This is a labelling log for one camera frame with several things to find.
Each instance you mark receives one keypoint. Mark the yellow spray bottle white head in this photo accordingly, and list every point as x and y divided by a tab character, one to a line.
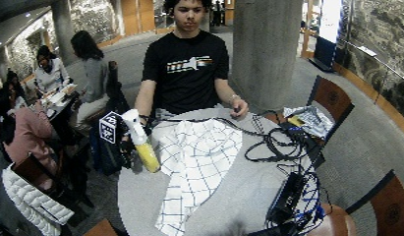
145	147

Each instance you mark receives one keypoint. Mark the white marker cube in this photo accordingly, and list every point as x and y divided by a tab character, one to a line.
109	128

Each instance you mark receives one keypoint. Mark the small black hub box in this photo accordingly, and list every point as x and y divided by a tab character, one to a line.
292	128

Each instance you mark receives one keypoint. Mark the small yellow packet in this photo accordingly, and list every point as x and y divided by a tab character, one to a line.
295	121

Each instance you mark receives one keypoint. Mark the the person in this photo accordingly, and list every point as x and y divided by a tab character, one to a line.
186	82

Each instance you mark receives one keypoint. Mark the white checked cloth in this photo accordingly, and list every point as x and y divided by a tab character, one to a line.
196	154

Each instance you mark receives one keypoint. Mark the crumpled white patterned bag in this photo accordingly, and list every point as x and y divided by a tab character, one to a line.
314	119

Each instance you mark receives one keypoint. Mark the grey concrete pillar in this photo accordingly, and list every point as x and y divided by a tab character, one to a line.
266	49
63	29

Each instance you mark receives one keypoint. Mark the brown wooden chair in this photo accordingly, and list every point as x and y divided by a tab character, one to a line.
33	173
391	203
329	98

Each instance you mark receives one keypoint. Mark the brown wooden table corner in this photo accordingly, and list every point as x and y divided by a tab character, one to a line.
101	228

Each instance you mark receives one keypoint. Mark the table with papers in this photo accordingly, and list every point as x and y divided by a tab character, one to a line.
59	96

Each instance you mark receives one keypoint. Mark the white puffer jacket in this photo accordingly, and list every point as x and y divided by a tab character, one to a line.
33	203

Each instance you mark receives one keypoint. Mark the black electronics box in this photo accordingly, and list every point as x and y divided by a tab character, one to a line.
288	196

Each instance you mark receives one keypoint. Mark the round brown wooden seat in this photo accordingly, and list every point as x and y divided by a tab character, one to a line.
333	223

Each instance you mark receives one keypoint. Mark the metal wall handrail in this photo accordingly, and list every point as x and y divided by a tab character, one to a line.
380	60

